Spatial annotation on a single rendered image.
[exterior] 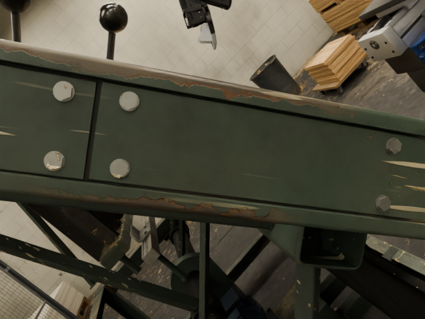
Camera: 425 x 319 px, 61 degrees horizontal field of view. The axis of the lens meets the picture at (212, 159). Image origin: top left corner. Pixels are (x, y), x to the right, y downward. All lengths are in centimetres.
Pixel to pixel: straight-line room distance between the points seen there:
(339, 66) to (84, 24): 400
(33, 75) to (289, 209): 22
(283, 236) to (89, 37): 604
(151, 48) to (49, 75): 598
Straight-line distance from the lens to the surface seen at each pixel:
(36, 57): 30
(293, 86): 547
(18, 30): 56
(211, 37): 131
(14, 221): 676
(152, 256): 126
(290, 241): 41
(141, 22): 635
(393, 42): 124
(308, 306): 49
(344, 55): 424
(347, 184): 34
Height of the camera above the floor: 131
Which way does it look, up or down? 11 degrees down
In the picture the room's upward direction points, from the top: 47 degrees counter-clockwise
